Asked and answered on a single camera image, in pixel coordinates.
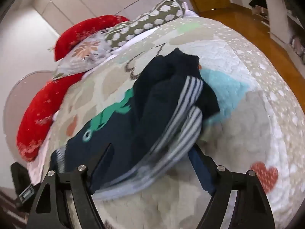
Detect rounded grey headboard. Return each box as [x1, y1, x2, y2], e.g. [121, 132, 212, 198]
[4, 70, 56, 148]

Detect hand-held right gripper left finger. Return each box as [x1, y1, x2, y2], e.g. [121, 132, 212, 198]
[26, 143, 113, 229]

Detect heart printed blanket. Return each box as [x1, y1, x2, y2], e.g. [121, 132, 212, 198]
[31, 17, 305, 229]

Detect cluttered white shelf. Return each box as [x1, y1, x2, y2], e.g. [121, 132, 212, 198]
[245, 0, 305, 65]

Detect navy pants with striped band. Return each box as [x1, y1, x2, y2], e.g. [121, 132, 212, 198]
[51, 48, 221, 200]

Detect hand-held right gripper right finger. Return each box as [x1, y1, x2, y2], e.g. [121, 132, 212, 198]
[188, 144, 277, 229]

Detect floral grey pillow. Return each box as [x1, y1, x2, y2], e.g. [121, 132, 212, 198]
[51, 27, 125, 81]

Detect green white-dotted pillow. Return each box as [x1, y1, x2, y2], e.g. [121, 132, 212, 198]
[105, 0, 189, 51]

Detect red pillow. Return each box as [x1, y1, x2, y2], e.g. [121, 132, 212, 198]
[16, 73, 84, 163]
[54, 15, 130, 61]

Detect white bed sheet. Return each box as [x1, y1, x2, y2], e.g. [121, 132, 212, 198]
[27, 9, 199, 187]

